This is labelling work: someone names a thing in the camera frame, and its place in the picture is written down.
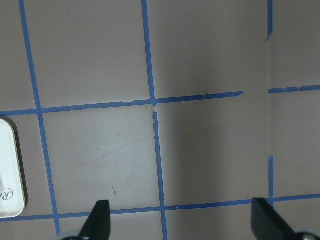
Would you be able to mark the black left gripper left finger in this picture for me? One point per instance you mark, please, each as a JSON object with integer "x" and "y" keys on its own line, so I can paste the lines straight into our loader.
{"x": 98, "y": 224}

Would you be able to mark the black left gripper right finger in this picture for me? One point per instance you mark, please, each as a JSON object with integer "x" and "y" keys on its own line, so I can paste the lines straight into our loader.
{"x": 267, "y": 224}

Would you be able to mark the cream plastic tray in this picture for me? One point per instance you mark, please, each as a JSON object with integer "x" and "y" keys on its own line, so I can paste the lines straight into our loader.
{"x": 13, "y": 191}

